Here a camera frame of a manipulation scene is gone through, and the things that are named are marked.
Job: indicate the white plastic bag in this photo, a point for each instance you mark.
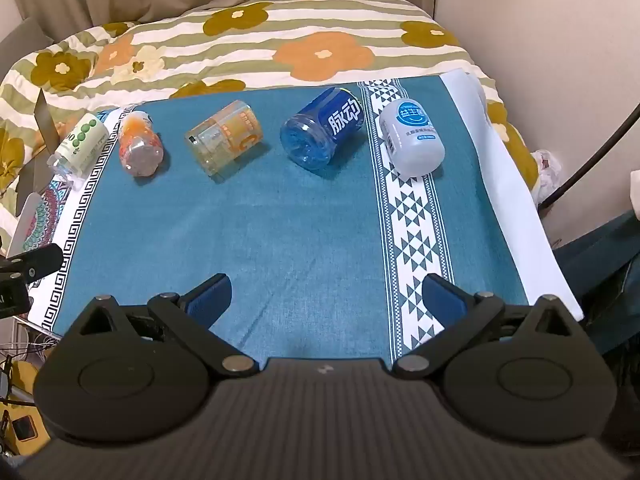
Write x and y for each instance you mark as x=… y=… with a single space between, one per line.
x=547 y=170

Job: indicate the yellow object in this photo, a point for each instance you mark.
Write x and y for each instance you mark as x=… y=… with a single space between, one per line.
x=22 y=377

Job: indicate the dark blue cloth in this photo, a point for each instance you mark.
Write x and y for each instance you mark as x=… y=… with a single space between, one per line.
x=605 y=270

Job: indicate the white sheet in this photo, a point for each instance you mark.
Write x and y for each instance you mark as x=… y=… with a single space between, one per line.
x=515 y=185

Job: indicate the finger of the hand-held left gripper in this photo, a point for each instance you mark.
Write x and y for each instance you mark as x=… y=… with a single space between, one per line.
x=37 y=261

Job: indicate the teal patterned cloth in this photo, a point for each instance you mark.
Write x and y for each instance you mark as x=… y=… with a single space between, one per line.
x=275 y=220

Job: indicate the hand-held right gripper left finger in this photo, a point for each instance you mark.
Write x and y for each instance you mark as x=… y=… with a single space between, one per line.
x=212 y=296

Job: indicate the clear cup with orange label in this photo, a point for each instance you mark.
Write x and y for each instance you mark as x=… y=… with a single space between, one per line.
x=225 y=137

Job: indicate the blue plastic cup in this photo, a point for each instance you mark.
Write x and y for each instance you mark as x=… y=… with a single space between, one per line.
x=322 y=127

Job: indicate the white cup with blue label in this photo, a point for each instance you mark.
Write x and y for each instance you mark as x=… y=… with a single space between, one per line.
x=412 y=137

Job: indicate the mandala patterned cloth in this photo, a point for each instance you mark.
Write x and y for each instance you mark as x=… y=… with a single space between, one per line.
x=42 y=210

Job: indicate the white cup with green dots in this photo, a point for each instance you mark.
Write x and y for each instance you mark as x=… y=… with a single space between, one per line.
x=80 y=144

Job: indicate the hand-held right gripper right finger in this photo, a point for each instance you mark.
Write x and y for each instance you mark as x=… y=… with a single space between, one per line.
x=442 y=296

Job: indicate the grey panel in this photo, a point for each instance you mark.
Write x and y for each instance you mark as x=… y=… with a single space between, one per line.
x=20 y=40

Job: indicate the floral striped blanket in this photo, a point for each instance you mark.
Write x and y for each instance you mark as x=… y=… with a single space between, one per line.
x=300 y=25

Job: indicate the orange-label clear bottle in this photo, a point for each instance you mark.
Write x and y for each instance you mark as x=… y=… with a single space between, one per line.
x=140 y=146

